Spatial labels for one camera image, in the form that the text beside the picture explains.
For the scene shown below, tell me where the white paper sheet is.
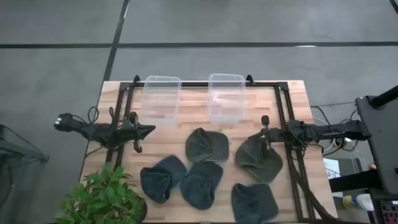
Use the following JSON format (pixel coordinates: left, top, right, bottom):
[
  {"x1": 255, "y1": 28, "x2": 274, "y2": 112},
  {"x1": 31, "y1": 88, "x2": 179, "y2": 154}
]
[{"x1": 323, "y1": 157, "x2": 341, "y2": 180}]

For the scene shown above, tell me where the black panel with coloured keys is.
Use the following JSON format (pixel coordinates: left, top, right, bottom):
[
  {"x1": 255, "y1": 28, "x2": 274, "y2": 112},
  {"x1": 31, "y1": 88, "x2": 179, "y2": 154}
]
[{"x1": 371, "y1": 198, "x2": 398, "y2": 224}]

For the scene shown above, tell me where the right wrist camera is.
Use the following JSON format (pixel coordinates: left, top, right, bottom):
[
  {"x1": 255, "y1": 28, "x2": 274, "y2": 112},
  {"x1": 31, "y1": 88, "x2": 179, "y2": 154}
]
[{"x1": 269, "y1": 127, "x2": 283, "y2": 141}]

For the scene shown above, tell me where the clear plastic bin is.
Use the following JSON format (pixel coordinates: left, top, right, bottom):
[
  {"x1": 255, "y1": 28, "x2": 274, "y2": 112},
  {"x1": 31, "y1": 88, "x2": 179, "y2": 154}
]
[
  {"x1": 140, "y1": 75, "x2": 182, "y2": 127},
  {"x1": 207, "y1": 73, "x2": 246, "y2": 126}
]

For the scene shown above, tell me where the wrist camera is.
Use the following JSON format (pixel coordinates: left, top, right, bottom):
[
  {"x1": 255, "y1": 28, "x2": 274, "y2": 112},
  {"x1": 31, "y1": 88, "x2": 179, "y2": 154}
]
[
  {"x1": 269, "y1": 127, "x2": 283, "y2": 141},
  {"x1": 121, "y1": 117, "x2": 134, "y2": 131}
]

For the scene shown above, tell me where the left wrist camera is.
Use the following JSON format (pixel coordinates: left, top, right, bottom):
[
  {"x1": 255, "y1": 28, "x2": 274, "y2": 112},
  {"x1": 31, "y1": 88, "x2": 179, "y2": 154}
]
[{"x1": 121, "y1": 117, "x2": 134, "y2": 131}]

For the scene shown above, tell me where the black metal frame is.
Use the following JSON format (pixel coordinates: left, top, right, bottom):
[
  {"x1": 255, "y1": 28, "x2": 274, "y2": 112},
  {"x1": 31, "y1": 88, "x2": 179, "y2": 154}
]
[{"x1": 104, "y1": 74, "x2": 317, "y2": 222}]

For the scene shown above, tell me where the thin black cable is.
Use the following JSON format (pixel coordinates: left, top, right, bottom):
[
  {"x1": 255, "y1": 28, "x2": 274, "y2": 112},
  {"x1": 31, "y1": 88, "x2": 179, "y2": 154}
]
[
  {"x1": 310, "y1": 101, "x2": 357, "y2": 125},
  {"x1": 86, "y1": 106, "x2": 100, "y2": 125}
]

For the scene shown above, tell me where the green potted plant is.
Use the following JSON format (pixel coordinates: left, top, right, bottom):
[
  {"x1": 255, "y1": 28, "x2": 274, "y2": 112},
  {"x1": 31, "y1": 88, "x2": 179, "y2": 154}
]
[{"x1": 55, "y1": 163, "x2": 149, "y2": 224}]

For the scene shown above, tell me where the blue yellow white package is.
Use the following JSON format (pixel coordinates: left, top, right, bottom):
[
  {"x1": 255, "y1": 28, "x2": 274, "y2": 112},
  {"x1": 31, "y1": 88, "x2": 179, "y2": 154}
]
[{"x1": 341, "y1": 193, "x2": 376, "y2": 212}]

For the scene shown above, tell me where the black metal bar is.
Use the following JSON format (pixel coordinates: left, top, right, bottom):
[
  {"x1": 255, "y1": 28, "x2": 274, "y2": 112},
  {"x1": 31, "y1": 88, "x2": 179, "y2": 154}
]
[{"x1": 328, "y1": 169, "x2": 383, "y2": 193}]

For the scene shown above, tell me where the yellow cable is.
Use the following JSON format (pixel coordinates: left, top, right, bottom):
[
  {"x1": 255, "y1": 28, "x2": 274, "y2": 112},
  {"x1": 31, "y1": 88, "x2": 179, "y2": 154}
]
[{"x1": 329, "y1": 136, "x2": 346, "y2": 152}]

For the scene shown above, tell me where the navy blue knit hat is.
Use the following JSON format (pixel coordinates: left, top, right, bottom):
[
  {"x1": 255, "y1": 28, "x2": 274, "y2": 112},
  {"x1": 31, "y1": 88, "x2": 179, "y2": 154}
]
[
  {"x1": 139, "y1": 154, "x2": 188, "y2": 205},
  {"x1": 180, "y1": 161, "x2": 224, "y2": 210}
]

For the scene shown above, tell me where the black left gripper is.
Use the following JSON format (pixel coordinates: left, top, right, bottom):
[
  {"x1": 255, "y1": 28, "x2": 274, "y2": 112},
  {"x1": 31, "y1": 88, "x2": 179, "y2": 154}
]
[{"x1": 119, "y1": 111, "x2": 157, "y2": 154}]

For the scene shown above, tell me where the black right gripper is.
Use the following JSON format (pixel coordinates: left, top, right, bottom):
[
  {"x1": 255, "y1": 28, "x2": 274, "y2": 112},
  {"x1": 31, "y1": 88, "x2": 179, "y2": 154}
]
[{"x1": 248, "y1": 114, "x2": 284, "y2": 157}]

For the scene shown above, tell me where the grey metal stand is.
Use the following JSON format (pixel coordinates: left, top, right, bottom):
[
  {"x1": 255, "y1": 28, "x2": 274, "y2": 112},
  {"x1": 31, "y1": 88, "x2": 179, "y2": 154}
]
[{"x1": 0, "y1": 123, "x2": 50, "y2": 212}]

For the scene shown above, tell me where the black equipment cart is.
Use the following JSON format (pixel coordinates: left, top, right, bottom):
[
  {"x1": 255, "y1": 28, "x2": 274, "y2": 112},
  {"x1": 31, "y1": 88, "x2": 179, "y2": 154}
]
[{"x1": 355, "y1": 85, "x2": 398, "y2": 200}]

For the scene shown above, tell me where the dark teal knit hat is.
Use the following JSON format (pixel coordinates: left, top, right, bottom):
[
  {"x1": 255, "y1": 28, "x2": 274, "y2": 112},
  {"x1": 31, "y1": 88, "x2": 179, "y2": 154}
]
[{"x1": 231, "y1": 182, "x2": 280, "y2": 223}]

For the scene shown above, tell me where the olive green knit hat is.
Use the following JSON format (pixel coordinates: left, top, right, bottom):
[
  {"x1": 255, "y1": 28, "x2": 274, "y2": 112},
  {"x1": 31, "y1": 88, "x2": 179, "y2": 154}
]
[
  {"x1": 234, "y1": 136, "x2": 284, "y2": 184},
  {"x1": 185, "y1": 127, "x2": 230, "y2": 164}
]

